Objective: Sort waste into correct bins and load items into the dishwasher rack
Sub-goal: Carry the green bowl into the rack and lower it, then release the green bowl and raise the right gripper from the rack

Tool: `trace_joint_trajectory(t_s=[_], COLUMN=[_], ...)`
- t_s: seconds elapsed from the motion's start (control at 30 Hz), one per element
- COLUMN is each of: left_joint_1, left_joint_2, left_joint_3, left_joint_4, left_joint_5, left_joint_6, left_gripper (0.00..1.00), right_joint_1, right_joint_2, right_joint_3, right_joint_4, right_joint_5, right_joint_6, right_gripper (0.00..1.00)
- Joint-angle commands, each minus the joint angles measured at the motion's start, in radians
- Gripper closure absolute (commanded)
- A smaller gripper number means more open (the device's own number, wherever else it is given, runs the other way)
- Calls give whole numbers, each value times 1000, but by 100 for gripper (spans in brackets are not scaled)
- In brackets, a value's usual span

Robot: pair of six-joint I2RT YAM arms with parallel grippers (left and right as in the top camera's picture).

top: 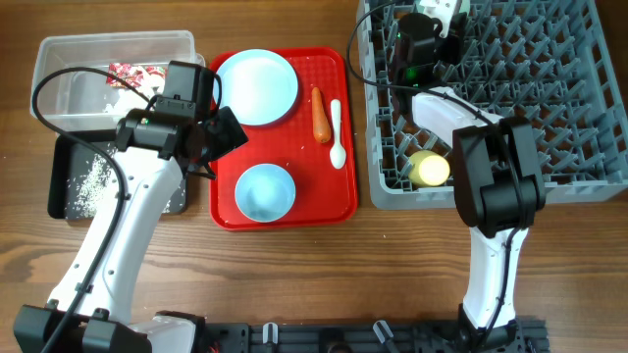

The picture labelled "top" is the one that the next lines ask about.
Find light blue plate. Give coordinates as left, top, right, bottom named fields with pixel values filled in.
left=216, top=49, right=299, bottom=126

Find light blue bowl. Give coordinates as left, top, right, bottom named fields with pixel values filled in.
left=235, top=164, right=296, bottom=223

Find white tissue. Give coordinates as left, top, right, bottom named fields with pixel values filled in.
left=103, top=75, right=165, bottom=115

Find orange carrot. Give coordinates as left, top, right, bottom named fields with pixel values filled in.
left=311, top=87, right=331, bottom=143

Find red snack wrapper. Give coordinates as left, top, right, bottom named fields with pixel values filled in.
left=108, top=63, right=167, bottom=90

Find yellow plastic cup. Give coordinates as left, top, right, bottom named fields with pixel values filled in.
left=408, top=150, right=450, bottom=187

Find white rice grains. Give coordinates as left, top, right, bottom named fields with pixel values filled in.
left=66, top=149, right=173, bottom=219

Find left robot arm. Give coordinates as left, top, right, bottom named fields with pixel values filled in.
left=13, top=61, right=248, bottom=352

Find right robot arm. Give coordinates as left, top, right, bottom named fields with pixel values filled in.
left=389, top=13, right=546, bottom=352

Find grey dishwasher rack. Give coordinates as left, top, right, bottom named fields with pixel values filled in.
left=356, top=1, right=627, bottom=210

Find white plastic spoon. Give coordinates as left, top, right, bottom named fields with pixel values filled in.
left=330, top=99, right=346, bottom=170

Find black plastic tray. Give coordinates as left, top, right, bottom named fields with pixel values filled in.
left=47, top=129, right=187, bottom=221

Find clear plastic bin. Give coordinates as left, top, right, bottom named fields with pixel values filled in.
left=32, top=30, right=205, bottom=131

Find right black cable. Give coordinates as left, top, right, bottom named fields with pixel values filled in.
left=345, top=0, right=521, bottom=344

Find black cable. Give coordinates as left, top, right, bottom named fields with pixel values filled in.
left=345, top=0, right=521, bottom=344
left=30, top=66, right=222, bottom=353

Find left black cable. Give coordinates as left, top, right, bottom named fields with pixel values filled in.
left=30, top=66, right=222, bottom=353

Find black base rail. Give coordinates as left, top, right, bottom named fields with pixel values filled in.
left=195, top=319, right=550, bottom=353

